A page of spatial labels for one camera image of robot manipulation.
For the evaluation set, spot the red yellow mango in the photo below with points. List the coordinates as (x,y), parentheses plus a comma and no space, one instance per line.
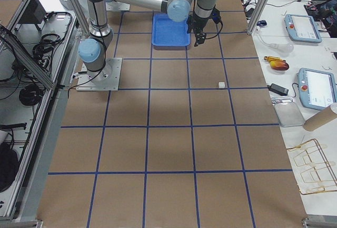
(279,65)

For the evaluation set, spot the teach pendant far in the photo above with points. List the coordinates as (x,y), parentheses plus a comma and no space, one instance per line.
(302,28)

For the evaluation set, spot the teach pendant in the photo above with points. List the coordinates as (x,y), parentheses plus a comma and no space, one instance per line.
(302,28)
(317,89)

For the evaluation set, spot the blue plastic tray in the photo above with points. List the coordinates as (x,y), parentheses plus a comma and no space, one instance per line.
(169,35)

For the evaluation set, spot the yellow screwdriver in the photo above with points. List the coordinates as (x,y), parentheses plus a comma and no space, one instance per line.
(272,58)

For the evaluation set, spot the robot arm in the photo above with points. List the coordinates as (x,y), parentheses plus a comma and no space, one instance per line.
(92,50)

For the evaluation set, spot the aluminium frame post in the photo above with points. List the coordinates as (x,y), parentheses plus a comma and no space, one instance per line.
(256,16)

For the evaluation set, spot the teach pendant near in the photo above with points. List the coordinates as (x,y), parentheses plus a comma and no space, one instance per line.
(317,89)

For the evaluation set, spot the cardboard tube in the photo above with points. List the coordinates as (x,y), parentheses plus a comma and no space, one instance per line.
(321,118)

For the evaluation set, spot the black power adapter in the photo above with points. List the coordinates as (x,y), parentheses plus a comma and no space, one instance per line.
(274,88)

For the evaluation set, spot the clear plastic container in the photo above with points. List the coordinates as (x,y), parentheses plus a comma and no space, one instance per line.
(289,114)

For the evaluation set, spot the clear light bulb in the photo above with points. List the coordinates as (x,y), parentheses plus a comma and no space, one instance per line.
(284,48)

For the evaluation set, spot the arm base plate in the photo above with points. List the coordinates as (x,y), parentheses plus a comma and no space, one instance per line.
(108,79)

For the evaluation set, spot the gold wire rack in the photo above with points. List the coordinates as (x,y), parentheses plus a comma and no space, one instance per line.
(314,172)

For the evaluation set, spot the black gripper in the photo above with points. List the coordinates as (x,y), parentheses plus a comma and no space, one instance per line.
(199,22)

